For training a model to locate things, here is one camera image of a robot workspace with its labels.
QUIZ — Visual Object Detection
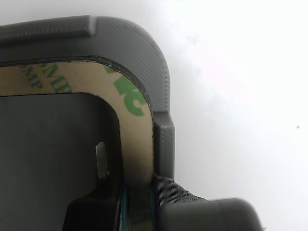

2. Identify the gripper finger with metal blade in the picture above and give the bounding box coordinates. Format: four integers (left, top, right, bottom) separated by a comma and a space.
61, 141, 128, 231

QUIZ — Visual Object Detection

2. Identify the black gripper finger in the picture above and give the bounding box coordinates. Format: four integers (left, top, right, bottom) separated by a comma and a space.
150, 174, 264, 231

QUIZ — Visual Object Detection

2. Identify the tan rectangular frame green print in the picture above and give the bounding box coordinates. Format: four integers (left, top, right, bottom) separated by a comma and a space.
0, 55, 155, 231

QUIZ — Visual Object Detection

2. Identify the grey holder with rails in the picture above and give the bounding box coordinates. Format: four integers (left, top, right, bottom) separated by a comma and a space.
0, 14, 176, 231

